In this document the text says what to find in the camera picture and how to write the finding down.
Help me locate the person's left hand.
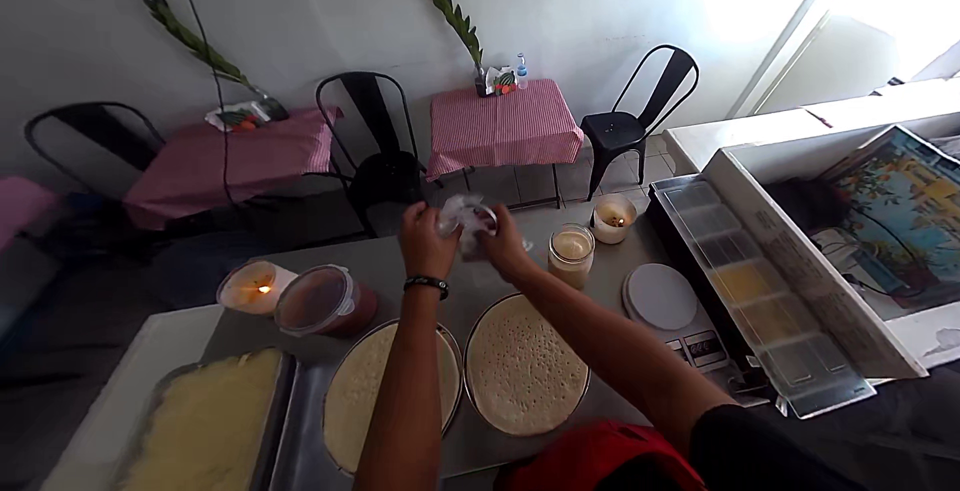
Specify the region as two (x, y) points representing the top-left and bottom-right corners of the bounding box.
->
(398, 201), (463, 282)

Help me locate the person's right hand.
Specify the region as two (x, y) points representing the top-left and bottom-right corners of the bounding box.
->
(475, 204), (536, 284)

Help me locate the clear plastic bag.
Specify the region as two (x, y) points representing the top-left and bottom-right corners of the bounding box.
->
(437, 193), (498, 263)

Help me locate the person's right forearm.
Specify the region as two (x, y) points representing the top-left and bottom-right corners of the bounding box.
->
(511, 263), (739, 459)

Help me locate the person's left forearm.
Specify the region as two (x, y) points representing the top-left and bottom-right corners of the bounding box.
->
(353, 276), (450, 491)

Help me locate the stainless steel work surface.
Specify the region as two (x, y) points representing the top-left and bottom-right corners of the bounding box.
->
(142, 185), (774, 491)

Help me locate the glass jar with beige contents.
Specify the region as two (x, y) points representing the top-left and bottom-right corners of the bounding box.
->
(547, 223), (596, 290)

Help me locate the black metal chair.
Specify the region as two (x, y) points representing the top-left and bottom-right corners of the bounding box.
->
(24, 101), (168, 196)
(315, 71), (442, 239)
(580, 44), (701, 203)

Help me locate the table with red checkered cloth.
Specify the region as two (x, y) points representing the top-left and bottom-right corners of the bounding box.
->
(426, 78), (585, 211)
(123, 106), (344, 231)

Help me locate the lit candle in container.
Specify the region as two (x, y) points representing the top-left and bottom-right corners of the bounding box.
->
(591, 193), (638, 245)
(216, 260), (300, 317)

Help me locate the plastic tub of red sauce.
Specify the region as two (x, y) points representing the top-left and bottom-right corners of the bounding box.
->
(274, 264), (379, 339)

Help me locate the napkin holder with fruit print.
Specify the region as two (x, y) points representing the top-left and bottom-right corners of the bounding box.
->
(485, 65), (519, 97)
(204, 101), (273, 134)

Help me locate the round pizza dough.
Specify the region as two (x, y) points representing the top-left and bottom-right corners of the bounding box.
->
(324, 322), (462, 475)
(465, 294), (591, 437)

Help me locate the round metal pizza pan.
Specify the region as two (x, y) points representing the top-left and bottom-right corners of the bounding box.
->
(462, 293), (592, 438)
(322, 318), (465, 478)

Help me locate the white digital kitchen scale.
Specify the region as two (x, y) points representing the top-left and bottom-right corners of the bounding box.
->
(621, 263), (771, 405)

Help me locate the green leafy plant stem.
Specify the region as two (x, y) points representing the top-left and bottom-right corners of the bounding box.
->
(411, 0), (485, 69)
(142, 0), (253, 89)

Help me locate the rectangular tray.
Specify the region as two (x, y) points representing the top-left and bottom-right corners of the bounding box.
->
(112, 348), (300, 491)

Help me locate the person's body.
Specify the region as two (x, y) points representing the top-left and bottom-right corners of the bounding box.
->
(493, 404), (871, 491)

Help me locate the condiment box with clear lids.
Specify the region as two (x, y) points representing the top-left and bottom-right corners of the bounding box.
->
(648, 173), (877, 421)

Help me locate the pile of shredded cheese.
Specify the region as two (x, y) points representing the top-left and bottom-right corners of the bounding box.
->
(120, 349), (283, 491)

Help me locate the white counter partition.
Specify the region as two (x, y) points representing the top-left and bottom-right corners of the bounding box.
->
(663, 78), (960, 381)

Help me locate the colourful painting of trees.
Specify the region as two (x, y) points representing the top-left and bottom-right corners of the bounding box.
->
(817, 125), (960, 309)

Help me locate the black hanging cable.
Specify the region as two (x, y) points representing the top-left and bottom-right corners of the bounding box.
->
(171, 0), (240, 212)

